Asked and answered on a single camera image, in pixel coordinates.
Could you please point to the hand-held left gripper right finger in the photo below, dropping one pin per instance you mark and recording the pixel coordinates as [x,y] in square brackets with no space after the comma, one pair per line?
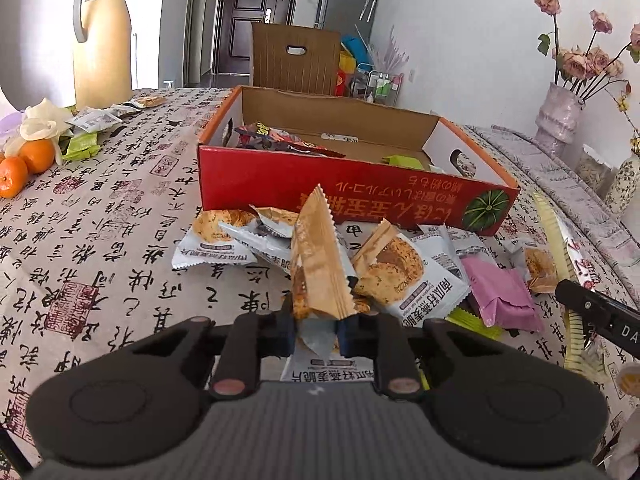
[345,335]

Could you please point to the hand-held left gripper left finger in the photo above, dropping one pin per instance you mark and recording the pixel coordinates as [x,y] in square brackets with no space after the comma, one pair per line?
[287,332]

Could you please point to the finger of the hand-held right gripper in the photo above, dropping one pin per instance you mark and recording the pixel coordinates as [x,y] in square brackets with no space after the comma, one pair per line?
[580,302]

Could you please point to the pink packet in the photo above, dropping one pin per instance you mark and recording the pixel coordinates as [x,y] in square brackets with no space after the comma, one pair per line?
[500,285]

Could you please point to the tan cookie packet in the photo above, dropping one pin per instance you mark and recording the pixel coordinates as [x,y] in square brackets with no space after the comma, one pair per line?
[317,255]

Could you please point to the yellow striped long packet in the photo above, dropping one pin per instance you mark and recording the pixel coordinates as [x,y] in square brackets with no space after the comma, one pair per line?
[547,225]

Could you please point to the pile of grey cookie packets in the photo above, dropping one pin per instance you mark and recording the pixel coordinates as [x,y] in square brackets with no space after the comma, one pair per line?
[400,270]

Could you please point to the red cardboard box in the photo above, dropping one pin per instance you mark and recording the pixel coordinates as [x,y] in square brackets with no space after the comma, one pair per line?
[325,185]

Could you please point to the lime green packet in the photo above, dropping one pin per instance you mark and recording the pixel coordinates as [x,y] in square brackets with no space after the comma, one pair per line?
[405,161]

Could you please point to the red orange snack bag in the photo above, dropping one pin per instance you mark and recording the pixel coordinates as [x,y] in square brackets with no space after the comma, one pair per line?
[280,140]

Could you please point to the grey quilted cloth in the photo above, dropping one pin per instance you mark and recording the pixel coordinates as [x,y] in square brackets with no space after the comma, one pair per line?
[565,200]

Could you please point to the yellow green wrapper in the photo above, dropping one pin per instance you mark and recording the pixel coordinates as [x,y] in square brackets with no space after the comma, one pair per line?
[472,322]

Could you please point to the small patterned vase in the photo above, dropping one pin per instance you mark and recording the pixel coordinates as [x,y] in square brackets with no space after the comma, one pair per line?
[625,185]

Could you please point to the glass storage jar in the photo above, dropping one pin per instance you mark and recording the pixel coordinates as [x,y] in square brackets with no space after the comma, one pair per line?
[595,170]

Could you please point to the pink ribbed vase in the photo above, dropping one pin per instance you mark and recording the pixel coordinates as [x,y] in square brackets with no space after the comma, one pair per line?
[557,120]

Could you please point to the dried pink roses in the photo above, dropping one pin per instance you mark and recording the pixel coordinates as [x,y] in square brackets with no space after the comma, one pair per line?
[580,62]

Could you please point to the small red box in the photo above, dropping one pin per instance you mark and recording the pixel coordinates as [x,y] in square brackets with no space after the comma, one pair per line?
[343,84]

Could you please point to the brown cardboard panel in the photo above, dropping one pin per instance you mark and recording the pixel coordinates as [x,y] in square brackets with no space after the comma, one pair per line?
[295,72]

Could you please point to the small orange packet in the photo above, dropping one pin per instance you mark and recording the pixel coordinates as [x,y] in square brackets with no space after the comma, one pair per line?
[150,101]

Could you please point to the yellow plastic basket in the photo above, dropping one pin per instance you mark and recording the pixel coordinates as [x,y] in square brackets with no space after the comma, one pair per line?
[347,62]

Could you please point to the white sachet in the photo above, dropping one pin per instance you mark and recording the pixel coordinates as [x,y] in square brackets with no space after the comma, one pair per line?
[92,120]
[124,108]

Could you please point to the small green snack packet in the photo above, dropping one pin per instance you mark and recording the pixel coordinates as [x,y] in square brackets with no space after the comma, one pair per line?
[80,146]

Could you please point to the pale dried grass bunch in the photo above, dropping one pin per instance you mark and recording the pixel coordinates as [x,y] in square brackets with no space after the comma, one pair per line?
[390,55]

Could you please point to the blue plastic basin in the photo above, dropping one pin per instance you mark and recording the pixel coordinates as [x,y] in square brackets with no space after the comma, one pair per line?
[356,50]

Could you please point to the dark brown door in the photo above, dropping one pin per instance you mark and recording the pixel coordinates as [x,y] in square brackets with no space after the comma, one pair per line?
[250,35]

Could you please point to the orange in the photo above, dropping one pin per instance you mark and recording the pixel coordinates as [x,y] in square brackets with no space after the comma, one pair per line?
[37,156]
[12,178]

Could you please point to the grey side door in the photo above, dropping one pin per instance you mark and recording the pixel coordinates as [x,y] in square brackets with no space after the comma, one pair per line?
[200,25]

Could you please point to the grey refrigerator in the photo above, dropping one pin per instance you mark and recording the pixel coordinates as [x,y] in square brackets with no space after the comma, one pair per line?
[345,5]

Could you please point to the yellow thermos jug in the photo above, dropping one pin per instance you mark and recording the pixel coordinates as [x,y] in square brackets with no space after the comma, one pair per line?
[102,50]

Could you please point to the lavender plastic bag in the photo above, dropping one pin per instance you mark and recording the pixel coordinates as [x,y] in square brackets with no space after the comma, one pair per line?
[11,130]

